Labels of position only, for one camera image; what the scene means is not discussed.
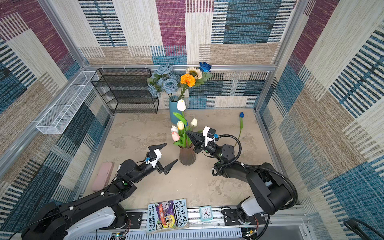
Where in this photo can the pale blue rose bouquet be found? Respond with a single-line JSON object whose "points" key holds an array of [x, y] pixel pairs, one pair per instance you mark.
{"points": [[164, 80]]}

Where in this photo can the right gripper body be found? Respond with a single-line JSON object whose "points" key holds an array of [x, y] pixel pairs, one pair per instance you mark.
{"points": [[211, 149]]}

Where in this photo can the pink pencil case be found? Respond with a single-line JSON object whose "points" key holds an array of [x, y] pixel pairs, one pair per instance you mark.
{"points": [[103, 176]]}

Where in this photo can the orange marigold flower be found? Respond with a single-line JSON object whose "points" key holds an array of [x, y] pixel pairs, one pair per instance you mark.
{"points": [[187, 81]]}

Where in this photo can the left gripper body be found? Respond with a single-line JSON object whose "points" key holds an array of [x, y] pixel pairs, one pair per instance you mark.
{"points": [[144, 170]]}

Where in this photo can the white tulip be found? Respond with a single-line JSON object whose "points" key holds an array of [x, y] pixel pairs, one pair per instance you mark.
{"points": [[174, 129], [181, 107]]}

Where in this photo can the yellow tulip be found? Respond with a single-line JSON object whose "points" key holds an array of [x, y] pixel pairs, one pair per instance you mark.
{"points": [[180, 125]]}

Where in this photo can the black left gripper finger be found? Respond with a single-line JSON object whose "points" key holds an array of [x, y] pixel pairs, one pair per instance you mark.
{"points": [[157, 147], [168, 167]]}

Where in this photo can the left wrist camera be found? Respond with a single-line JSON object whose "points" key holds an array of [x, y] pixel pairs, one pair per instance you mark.
{"points": [[153, 157]]}

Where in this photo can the pink tulip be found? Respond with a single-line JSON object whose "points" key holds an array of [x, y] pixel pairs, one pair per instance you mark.
{"points": [[178, 141]]}

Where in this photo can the white wire mesh basket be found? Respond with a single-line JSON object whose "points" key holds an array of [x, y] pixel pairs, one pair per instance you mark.
{"points": [[57, 119]]}

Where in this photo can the dark blue rose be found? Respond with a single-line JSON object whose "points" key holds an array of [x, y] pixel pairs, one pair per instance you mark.
{"points": [[205, 68]]}

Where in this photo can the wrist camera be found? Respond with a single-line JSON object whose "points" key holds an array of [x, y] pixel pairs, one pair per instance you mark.
{"points": [[210, 135], [153, 157]]}

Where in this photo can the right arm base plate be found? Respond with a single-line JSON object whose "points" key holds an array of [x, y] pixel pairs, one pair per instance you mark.
{"points": [[234, 217]]}

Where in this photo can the cream sunflower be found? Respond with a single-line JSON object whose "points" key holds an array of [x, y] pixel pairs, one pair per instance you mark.
{"points": [[197, 74]]}

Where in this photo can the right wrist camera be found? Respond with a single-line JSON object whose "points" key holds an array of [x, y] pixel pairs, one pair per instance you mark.
{"points": [[210, 135]]}

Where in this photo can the red ribbed glass vase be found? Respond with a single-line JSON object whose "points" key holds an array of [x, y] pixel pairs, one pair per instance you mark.
{"points": [[187, 155]]}

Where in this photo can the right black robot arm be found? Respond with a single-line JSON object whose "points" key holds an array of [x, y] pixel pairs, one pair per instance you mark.
{"points": [[272, 191]]}

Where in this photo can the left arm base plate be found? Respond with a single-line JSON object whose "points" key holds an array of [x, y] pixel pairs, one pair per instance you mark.
{"points": [[132, 220]]}

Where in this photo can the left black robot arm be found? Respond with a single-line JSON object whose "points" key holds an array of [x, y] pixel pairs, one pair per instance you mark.
{"points": [[102, 209]]}

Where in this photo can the colourful treehouse book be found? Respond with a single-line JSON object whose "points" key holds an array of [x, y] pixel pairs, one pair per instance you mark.
{"points": [[167, 215]]}

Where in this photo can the small mint alarm clock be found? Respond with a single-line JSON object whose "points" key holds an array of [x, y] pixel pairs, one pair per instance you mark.
{"points": [[206, 213]]}

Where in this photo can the cream tulip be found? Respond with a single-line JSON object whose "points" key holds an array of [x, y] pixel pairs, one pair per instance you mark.
{"points": [[194, 123]]}

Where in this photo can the black wire mesh shelf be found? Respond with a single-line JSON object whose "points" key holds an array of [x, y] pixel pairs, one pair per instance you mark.
{"points": [[125, 91]]}

